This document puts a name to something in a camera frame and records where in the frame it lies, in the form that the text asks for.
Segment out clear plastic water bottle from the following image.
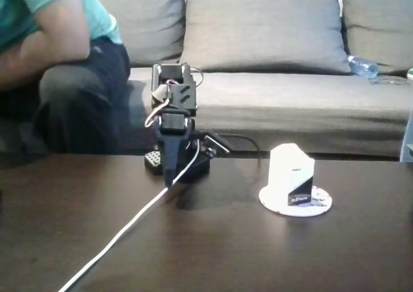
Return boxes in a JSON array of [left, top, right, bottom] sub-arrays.
[[347, 54, 379, 79]]

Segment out pale translucent container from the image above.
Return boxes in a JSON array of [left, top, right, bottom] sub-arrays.
[[399, 114, 413, 162]]

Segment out white cable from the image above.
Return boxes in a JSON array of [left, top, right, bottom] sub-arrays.
[[57, 143, 201, 292]]

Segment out white and black servo box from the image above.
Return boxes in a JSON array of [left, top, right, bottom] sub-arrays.
[[266, 142, 316, 208]]

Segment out black cable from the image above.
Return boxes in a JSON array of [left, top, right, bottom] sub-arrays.
[[225, 135, 262, 164]]

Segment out round white printed coaster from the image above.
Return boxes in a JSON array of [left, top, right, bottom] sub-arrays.
[[258, 183, 333, 218]]

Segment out grey sofa back cushion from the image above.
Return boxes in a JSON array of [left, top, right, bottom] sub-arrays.
[[179, 0, 353, 76], [341, 0, 413, 75], [92, 0, 188, 67]]

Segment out grey sofa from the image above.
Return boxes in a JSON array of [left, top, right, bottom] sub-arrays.
[[90, 0, 413, 161]]

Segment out person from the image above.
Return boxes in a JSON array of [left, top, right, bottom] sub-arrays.
[[0, 0, 132, 156]]

